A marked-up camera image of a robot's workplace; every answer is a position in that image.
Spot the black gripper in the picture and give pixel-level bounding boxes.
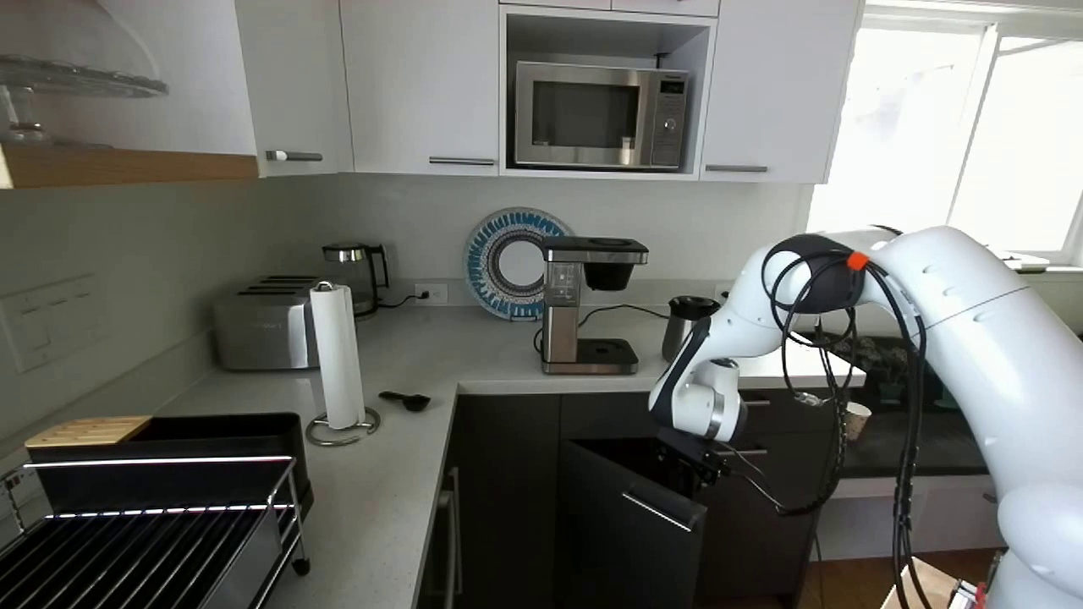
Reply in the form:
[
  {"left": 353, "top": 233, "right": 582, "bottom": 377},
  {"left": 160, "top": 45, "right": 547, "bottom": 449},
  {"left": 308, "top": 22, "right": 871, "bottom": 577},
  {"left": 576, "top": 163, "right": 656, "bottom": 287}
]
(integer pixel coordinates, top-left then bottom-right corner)
[{"left": 661, "top": 417, "right": 760, "bottom": 492}]

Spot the dark grey cabinet door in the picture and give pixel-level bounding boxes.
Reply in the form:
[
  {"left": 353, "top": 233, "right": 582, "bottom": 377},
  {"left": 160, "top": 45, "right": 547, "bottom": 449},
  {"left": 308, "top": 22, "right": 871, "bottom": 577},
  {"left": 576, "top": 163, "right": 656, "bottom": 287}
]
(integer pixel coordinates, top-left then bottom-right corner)
[{"left": 562, "top": 433, "right": 714, "bottom": 609}]

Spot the dark lower cabinet unit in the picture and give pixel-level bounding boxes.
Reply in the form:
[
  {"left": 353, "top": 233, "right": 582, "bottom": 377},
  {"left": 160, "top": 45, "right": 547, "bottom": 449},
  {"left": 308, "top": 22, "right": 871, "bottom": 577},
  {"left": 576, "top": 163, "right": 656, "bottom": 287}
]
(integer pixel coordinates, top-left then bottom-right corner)
[{"left": 452, "top": 389, "right": 843, "bottom": 609}]

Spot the white upper cabinet door by window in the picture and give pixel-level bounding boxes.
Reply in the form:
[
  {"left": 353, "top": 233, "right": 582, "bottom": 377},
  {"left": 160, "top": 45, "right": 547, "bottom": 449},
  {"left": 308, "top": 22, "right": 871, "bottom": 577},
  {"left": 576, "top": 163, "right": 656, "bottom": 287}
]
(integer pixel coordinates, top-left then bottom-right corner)
[{"left": 698, "top": 0, "right": 871, "bottom": 190}]

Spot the wide white upper cabinet door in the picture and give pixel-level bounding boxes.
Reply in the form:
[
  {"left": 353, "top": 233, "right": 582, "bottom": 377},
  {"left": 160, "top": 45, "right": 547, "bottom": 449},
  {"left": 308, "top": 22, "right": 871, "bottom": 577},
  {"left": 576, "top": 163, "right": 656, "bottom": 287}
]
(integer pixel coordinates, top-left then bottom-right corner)
[{"left": 337, "top": 0, "right": 507, "bottom": 178}]

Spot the narrow white upper cabinet door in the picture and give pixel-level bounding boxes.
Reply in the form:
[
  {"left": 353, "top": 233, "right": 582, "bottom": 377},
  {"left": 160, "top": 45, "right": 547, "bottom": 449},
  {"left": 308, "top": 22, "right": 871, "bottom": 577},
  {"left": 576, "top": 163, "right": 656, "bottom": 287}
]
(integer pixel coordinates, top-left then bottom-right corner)
[{"left": 229, "top": 0, "right": 354, "bottom": 183}]

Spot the white paper cup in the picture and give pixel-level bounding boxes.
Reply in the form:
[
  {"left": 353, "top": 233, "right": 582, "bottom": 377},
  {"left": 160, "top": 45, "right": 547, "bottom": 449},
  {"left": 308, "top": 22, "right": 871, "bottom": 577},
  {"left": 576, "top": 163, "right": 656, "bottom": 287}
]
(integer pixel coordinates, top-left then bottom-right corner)
[{"left": 838, "top": 399, "right": 875, "bottom": 444}]

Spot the dark steel jug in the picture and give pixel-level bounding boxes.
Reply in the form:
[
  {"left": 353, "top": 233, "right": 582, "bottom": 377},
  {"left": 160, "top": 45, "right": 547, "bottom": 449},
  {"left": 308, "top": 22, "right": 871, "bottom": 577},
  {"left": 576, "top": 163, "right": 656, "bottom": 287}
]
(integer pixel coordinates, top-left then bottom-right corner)
[{"left": 661, "top": 289, "right": 724, "bottom": 365}]

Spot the black device on shelf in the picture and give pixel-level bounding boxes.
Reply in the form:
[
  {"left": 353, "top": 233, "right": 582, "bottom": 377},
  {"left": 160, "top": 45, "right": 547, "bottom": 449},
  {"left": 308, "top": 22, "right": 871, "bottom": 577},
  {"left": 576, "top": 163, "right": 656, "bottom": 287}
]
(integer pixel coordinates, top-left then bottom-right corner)
[{"left": 861, "top": 336, "right": 942, "bottom": 413}]

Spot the black silver coffee maker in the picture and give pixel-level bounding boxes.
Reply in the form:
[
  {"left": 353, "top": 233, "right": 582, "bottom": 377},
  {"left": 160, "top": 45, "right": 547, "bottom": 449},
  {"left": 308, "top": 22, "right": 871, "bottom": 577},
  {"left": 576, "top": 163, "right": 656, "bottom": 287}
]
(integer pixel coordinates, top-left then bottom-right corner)
[{"left": 539, "top": 233, "right": 652, "bottom": 377}]

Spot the light brown box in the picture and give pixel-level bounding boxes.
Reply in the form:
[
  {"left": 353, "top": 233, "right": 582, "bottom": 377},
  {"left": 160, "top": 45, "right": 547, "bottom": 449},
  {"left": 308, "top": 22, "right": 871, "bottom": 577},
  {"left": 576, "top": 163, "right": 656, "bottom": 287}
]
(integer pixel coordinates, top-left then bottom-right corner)
[{"left": 882, "top": 555, "right": 968, "bottom": 609}]

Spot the blue patterned decorative plate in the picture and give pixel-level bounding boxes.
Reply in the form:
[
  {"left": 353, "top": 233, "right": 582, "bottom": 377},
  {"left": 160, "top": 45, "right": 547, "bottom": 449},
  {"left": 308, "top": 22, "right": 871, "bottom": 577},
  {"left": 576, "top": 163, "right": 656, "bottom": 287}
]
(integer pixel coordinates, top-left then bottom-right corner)
[{"left": 459, "top": 207, "right": 576, "bottom": 329}]

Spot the black measuring scoop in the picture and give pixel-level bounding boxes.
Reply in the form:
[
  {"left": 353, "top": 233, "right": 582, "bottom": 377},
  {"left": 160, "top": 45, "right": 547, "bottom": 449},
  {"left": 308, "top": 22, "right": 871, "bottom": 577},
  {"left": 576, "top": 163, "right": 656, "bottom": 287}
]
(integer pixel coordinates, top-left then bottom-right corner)
[{"left": 377, "top": 389, "right": 434, "bottom": 413}]

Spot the stainless steel microwave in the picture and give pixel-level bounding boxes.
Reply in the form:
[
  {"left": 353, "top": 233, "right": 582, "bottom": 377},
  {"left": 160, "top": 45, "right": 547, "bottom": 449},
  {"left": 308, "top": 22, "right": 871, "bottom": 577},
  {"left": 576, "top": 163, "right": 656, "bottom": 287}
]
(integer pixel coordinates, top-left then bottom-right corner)
[{"left": 510, "top": 58, "right": 698, "bottom": 177}]

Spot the metal paper towel holder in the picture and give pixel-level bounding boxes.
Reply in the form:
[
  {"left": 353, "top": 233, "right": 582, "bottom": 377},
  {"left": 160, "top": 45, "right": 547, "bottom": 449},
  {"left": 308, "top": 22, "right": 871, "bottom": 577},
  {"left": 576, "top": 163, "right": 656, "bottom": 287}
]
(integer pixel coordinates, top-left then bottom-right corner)
[{"left": 301, "top": 402, "right": 385, "bottom": 449}]

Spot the white paper towel roll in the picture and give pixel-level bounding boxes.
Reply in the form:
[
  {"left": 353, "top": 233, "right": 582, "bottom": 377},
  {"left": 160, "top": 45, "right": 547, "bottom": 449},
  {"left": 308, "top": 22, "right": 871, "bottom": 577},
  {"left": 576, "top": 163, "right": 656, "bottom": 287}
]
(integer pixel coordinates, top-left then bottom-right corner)
[{"left": 306, "top": 278, "right": 369, "bottom": 433}]

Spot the black electric kettle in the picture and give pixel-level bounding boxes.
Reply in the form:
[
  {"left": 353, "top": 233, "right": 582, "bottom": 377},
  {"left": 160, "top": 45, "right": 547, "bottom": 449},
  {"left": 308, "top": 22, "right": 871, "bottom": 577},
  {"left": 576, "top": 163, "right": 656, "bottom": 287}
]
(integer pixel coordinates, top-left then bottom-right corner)
[{"left": 319, "top": 241, "right": 396, "bottom": 316}]

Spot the bright window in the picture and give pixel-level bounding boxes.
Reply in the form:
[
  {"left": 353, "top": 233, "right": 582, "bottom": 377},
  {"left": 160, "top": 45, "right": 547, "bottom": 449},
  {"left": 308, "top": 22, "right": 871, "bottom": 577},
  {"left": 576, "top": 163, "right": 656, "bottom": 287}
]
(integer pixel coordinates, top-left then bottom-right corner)
[{"left": 801, "top": 0, "right": 1083, "bottom": 269}]

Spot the silver toaster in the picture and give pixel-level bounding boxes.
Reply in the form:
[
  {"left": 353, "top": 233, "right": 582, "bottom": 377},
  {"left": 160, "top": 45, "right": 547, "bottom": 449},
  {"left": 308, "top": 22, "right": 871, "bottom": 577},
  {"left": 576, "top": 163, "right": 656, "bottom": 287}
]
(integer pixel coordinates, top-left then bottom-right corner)
[{"left": 209, "top": 269, "right": 330, "bottom": 375}]

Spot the wooden cutting board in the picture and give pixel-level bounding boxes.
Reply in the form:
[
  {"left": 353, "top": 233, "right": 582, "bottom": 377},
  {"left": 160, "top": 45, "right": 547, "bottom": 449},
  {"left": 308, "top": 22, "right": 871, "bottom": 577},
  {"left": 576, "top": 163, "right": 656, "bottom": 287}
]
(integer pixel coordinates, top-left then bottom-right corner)
[{"left": 22, "top": 413, "right": 157, "bottom": 453}]

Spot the wooden shelf trim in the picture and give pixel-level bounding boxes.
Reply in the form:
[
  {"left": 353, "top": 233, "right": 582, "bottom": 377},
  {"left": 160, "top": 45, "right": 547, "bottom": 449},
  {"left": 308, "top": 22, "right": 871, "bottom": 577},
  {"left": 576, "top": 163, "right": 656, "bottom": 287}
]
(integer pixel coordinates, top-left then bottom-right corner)
[{"left": 0, "top": 145, "right": 265, "bottom": 193}]

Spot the glass range hood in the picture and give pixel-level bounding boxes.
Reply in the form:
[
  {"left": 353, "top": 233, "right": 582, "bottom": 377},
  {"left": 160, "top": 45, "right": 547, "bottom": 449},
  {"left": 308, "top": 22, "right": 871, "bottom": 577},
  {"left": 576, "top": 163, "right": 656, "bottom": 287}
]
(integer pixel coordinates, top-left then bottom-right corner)
[{"left": 0, "top": 0, "right": 172, "bottom": 140}]

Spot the silver cabinet door handle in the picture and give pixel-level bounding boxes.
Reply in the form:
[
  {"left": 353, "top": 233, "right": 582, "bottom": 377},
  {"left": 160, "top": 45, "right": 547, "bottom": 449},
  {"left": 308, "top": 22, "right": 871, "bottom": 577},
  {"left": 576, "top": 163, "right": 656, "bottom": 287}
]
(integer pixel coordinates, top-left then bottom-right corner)
[{"left": 617, "top": 487, "right": 698, "bottom": 539}]

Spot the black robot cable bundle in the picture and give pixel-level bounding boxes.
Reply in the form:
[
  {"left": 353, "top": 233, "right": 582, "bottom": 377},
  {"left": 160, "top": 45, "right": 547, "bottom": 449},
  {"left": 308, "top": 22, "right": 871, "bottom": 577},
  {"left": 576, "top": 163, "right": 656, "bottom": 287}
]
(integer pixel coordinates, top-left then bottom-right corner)
[{"left": 759, "top": 228, "right": 942, "bottom": 609}]

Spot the black wire dish rack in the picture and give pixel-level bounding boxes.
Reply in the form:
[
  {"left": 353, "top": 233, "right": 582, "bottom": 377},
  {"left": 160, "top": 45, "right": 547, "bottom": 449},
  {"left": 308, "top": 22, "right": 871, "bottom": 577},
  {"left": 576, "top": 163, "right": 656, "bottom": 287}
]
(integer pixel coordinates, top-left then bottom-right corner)
[{"left": 0, "top": 408, "right": 319, "bottom": 609}]

